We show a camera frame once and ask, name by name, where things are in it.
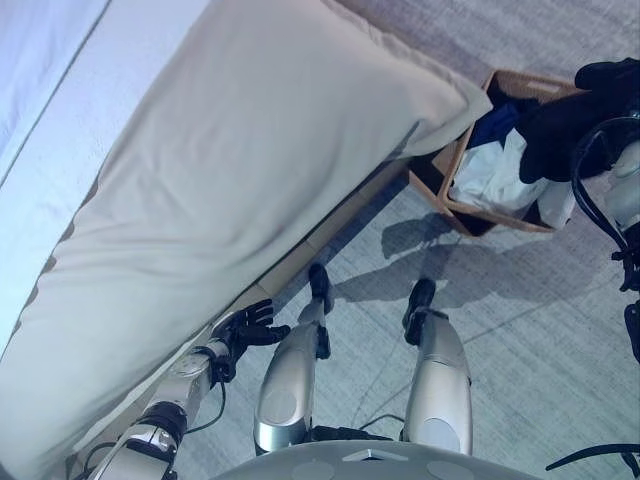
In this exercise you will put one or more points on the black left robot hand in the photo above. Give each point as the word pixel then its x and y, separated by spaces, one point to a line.
pixel 247 325

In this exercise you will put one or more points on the woven wicker laundry basket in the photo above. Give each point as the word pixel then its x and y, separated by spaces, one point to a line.
pixel 530 82

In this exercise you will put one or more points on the right robot hand silver back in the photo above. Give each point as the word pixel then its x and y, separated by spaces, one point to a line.
pixel 612 82

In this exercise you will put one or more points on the silver robot leg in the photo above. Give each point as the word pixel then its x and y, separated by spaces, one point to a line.
pixel 287 380
pixel 440 380

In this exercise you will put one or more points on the silver right robot leg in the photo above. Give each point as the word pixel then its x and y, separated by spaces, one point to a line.
pixel 440 380

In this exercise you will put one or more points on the beige padded bed frame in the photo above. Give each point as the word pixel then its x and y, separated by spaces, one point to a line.
pixel 310 240

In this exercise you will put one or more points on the grey woven rug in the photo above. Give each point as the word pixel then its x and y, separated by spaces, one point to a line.
pixel 525 325

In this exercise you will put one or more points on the blue garment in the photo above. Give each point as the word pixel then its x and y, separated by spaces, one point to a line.
pixel 500 120

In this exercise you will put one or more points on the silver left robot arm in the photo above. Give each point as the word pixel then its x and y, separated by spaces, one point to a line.
pixel 165 405

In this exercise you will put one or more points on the silver left robot leg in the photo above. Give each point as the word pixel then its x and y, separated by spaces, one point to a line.
pixel 287 380

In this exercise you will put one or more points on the grey robot torso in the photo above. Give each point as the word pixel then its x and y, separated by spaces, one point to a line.
pixel 370 462

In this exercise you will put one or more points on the white duvet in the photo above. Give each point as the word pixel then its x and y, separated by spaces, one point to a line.
pixel 35 75

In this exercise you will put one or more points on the white garment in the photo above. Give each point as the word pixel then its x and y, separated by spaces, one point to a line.
pixel 490 175

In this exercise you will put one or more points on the bed with beige cover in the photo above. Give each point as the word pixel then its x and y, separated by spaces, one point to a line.
pixel 225 175

